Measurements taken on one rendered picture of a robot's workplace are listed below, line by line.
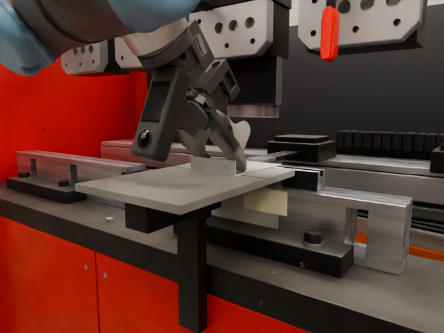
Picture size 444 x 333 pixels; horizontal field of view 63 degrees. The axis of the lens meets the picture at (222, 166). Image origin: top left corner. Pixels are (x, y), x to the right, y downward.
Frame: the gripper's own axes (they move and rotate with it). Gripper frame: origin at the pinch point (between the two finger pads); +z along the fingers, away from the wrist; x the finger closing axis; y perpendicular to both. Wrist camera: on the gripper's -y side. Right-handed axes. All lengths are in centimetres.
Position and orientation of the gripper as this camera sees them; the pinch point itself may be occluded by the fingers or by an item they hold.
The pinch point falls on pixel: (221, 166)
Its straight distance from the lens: 54.5
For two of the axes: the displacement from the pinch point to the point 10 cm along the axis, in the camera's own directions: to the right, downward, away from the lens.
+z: 4.1, 6.7, 6.2
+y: 4.8, -7.3, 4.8
